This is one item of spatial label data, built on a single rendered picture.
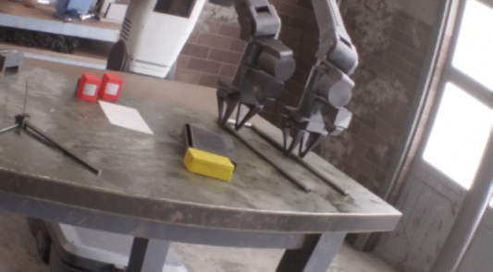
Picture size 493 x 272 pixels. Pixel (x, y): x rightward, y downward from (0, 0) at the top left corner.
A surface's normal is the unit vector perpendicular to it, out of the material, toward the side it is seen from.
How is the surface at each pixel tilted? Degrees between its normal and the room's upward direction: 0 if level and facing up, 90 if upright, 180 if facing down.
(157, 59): 90
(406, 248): 90
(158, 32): 90
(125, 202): 90
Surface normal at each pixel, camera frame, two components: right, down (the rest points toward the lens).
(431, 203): -0.76, -0.13
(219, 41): 0.55, 0.38
